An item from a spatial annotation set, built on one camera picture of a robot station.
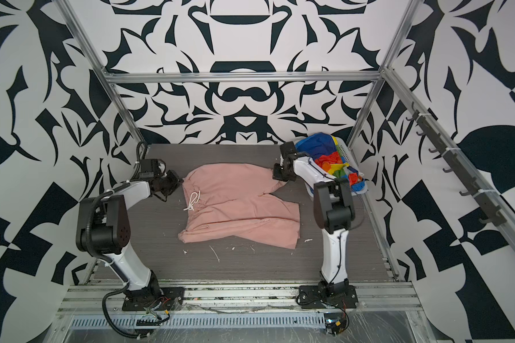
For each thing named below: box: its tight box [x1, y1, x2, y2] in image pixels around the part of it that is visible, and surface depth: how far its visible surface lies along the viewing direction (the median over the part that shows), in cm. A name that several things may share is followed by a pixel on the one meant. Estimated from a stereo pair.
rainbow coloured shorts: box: [295, 132, 365, 192], surface depth 110 cm
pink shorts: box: [178, 162, 302, 250], surface depth 96 cm
